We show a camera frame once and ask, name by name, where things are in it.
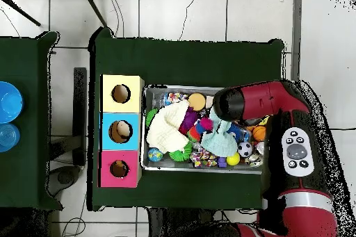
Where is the cream waffle cloth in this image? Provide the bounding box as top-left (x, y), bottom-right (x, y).
top-left (146, 99), bottom-right (191, 154)

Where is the pink spiky ball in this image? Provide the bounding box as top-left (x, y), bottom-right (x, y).
top-left (199, 117), bottom-right (214, 131)

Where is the green spiky ball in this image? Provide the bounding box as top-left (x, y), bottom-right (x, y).
top-left (168, 142), bottom-right (193, 163)

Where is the mint waffle cloth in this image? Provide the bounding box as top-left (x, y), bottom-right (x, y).
top-left (200, 106), bottom-right (238, 158)

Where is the wooden box with three holes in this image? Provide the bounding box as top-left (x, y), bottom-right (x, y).
top-left (99, 74), bottom-right (145, 188)

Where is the shallow mesh bin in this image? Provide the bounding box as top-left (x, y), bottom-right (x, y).
top-left (141, 84), bottom-right (265, 175)

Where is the purple spiky toy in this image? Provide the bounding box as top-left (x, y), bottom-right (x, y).
top-left (179, 107), bottom-right (199, 135)

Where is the orange foam cylinder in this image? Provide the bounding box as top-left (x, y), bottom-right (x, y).
top-left (188, 92), bottom-right (207, 111)

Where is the green fuzzy ball with eyes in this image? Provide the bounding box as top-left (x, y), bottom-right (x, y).
top-left (145, 108), bottom-right (159, 128)

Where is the globe print ball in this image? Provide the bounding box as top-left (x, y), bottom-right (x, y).
top-left (147, 147), bottom-right (164, 163)

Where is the plain yellow foam ball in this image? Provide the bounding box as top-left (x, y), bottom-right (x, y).
top-left (225, 152), bottom-right (241, 166)

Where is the black white soccer ball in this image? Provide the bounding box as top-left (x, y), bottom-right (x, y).
top-left (237, 141), bottom-right (254, 158)

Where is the orange toy basketball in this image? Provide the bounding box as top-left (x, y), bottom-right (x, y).
top-left (252, 125), bottom-right (267, 142)

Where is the grey round floor base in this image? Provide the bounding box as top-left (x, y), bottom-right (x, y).
top-left (47, 165), bottom-right (82, 197)

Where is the black tripod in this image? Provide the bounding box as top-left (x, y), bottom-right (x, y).
top-left (0, 0), bottom-right (108, 26)

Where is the dark green side tablecloth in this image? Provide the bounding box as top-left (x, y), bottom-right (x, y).
top-left (0, 31), bottom-right (64, 211)

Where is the blue plastic bowl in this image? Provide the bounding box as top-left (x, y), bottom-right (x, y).
top-left (0, 81), bottom-right (24, 124)

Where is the blue round lid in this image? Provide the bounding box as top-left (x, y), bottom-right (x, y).
top-left (0, 122), bottom-right (21, 153)

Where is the thin black cable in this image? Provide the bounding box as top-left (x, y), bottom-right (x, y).
top-left (107, 0), bottom-right (125, 38)
top-left (60, 192), bottom-right (88, 237)

